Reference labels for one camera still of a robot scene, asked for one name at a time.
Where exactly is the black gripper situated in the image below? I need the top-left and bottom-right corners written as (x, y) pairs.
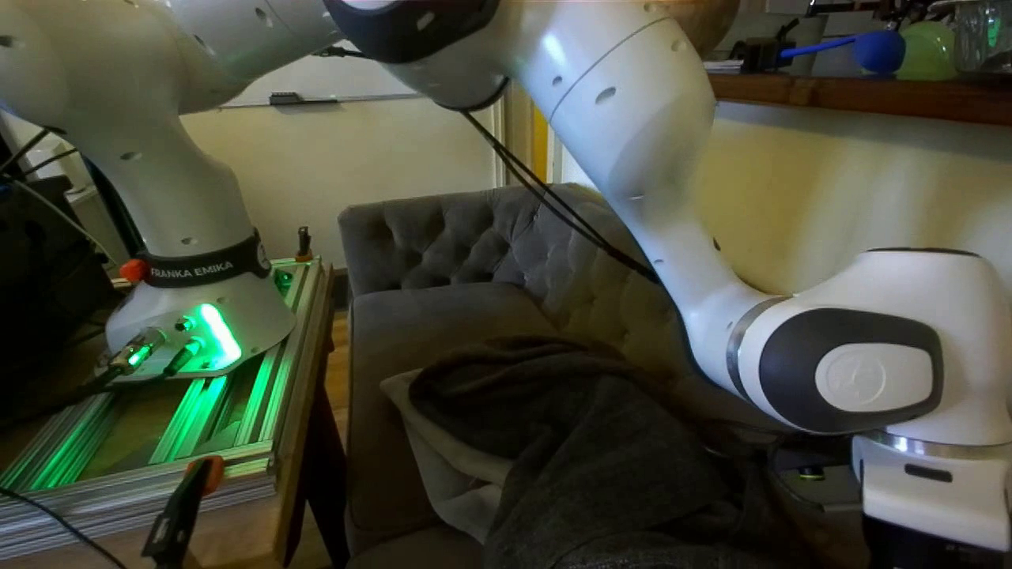
top-left (860, 513), bottom-right (1012, 569)

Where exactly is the dark gray blanket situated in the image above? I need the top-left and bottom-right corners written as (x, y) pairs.
top-left (409, 339), bottom-right (816, 569)

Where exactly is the brown wooden shelf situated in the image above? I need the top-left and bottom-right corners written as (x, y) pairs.
top-left (707, 72), bottom-right (1012, 132)

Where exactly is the white folded cloth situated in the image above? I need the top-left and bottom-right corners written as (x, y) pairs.
top-left (377, 368), bottom-right (517, 546)

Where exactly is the green plastic dish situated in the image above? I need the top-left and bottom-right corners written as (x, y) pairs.
top-left (894, 27), bottom-right (962, 84)

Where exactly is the blue plastic ladle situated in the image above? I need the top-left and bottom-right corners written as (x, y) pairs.
top-left (777, 29), bottom-right (912, 78)

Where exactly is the clear glass jar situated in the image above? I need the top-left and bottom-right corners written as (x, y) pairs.
top-left (951, 0), bottom-right (1012, 75)

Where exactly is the gray tufted sofa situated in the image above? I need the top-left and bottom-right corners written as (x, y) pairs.
top-left (339, 185), bottom-right (880, 569)

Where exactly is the brown wooden bowl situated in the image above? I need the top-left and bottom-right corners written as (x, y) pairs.
top-left (674, 0), bottom-right (744, 57)

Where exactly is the black orange clamp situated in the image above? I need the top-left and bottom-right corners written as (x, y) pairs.
top-left (140, 451), bottom-right (227, 569)

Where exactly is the white whiteboard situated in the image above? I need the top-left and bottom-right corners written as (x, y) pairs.
top-left (202, 52), bottom-right (426, 110)

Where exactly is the black equipment box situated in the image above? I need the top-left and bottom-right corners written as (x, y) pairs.
top-left (0, 170), bottom-right (115, 424)

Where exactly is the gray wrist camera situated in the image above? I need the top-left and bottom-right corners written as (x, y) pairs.
top-left (771, 447), bottom-right (865, 517)

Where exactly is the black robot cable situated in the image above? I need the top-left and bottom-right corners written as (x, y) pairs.
top-left (455, 105), bottom-right (662, 286)

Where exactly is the aluminum robot base frame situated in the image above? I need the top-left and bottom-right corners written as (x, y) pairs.
top-left (0, 256), bottom-right (328, 563)

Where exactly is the thin black floor cable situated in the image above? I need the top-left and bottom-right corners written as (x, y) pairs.
top-left (0, 483), bottom-right (131, 569)

